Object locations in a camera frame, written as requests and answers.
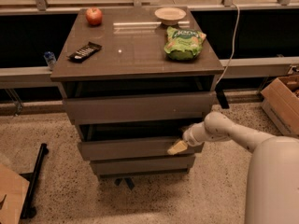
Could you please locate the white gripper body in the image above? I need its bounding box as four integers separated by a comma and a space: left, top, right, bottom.
182, 128, 200, 147

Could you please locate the grey drawer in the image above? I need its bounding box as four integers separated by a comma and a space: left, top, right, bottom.
76, 119, 200, 161
90, 155, 195, 175
64, 91, 216, 124

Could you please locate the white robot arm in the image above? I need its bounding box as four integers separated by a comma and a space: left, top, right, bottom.
167, 112, 299, 224

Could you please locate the grey bottom drawer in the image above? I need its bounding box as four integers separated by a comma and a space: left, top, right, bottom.
90, 155, 195, 175

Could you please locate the grey top drawer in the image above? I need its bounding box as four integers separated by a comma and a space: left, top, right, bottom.
64, 91, 216, 124

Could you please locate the grey drawer cabinet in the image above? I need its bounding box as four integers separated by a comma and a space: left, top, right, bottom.
50, 7, 223, 179

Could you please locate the green chip bag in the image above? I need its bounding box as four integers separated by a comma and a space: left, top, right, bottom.
164, 26, 206, 61

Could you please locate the cardboard box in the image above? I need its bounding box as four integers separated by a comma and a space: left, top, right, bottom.
261, 75, 299, 138

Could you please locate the black remote control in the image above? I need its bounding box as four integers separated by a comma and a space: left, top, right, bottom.
68, 42, 102, 63

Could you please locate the red apple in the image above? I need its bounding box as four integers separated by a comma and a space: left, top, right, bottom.
85, 7, 103, 26

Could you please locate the small plastic water bottle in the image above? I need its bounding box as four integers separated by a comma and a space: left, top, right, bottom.
44, 51, 56, 71

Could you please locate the black metal stand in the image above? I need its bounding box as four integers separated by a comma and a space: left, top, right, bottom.
21, 143, 49, 219

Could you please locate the brown cardboard sheet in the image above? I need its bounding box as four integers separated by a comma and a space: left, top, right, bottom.
0, 164, 29, 224

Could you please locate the white cable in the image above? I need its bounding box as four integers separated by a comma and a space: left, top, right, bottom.
214, 3, 242, 87

